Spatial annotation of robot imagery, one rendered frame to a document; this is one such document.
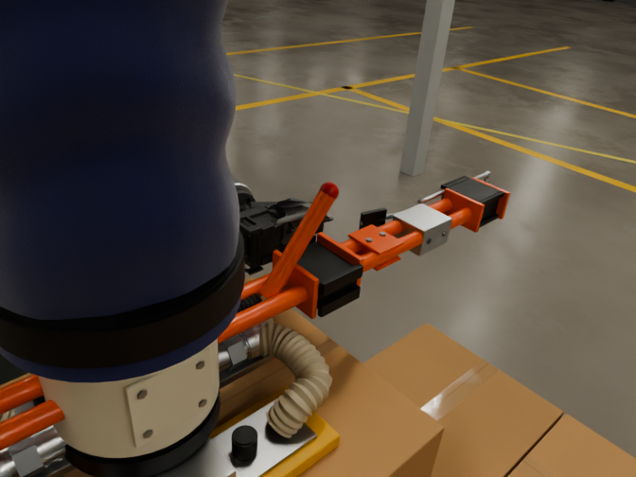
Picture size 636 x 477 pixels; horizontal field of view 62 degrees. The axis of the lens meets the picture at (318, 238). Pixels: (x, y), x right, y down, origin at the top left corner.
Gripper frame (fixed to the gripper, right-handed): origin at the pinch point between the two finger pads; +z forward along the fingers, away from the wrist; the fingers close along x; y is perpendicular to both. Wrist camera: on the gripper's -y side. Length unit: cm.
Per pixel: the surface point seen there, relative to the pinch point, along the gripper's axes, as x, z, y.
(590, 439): -53, 28, -57
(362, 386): -13.0, 9.9, 2.3
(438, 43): -20, -157, -240
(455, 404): -53, 3, -42
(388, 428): -13.0, 16.5, 4.7
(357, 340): -107, -65, -88
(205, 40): 31.8, 8.4, 23.1
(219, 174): 21.8, 8.1, 22.2
